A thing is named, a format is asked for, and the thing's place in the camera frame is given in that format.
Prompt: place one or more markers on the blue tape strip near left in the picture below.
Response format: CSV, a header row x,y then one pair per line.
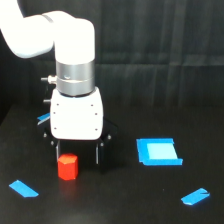
x,y
23,189

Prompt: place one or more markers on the blue tape strip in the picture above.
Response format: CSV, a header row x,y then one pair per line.
x,y
23,189
195,197
42,117

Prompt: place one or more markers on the blue tape square marker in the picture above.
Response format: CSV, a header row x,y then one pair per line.
x,y
158,152

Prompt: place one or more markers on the red hexagonal block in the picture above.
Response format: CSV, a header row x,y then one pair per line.
x,y
68,166

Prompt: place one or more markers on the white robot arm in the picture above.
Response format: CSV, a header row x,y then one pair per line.
x,y
72,39

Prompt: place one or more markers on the blue tape strip far left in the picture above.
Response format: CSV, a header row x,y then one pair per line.
x,y
42,117

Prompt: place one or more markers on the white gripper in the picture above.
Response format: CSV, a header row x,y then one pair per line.
x,y
78,118

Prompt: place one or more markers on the blue tape strip near right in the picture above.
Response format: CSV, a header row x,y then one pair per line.
x,y
195,197

